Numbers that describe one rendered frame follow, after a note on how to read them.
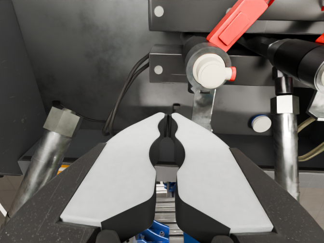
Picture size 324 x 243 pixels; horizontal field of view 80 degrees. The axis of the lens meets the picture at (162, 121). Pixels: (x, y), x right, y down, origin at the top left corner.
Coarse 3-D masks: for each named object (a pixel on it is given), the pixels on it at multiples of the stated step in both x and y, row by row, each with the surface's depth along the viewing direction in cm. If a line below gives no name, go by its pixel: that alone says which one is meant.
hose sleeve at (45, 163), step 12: (48, 132) 13; (48, 144) 13; (60, 144) 13; (36, 156) 13; (48, 156) 13; (60, 156) 13; (36, 168) 12; (48, 168) 13; (24, 180) 12; (36, 180) 12; (48, 180) 13; (24, 192) 12; (12, 204) 12; (0, 228) 12
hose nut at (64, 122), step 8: (56, 112) 13; (64, 112) 13; (72, 112) 14; (48, 120) 13; (56, 120) 13; (64, 120) 13; (72, 120) 13; (80, 120) 14; (48, 128) 13; (56, 128) 13; (64, 128) 13; (72, 128) 13; (72, 136) 13
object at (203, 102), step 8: (192, 88) 13; (200, 96) 13; (208, 96) 13; (200, 104) 14; (208, 104) 14; (192, 112) 14; (200, 112) 14; (208, 112) 14; (192, 120) 14; (200, 120) 14; (208, 120) 14
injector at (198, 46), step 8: (184, 32) 27; (184, 40) 22; (192, 40) 15; (200, 40) 14; (184, 48) 16; (192, 48) 13; (200, 48) 12; (208, 48) 12; (216, 48) 12; (184, 56) 15; (192, 56) 12; (224, 56) 12; (184, 64) 14; (192, 64) 12; (192, 80) 12; (224, 80) 12; (200, 88) 13; (208, 88) 13; (216, 88) 13
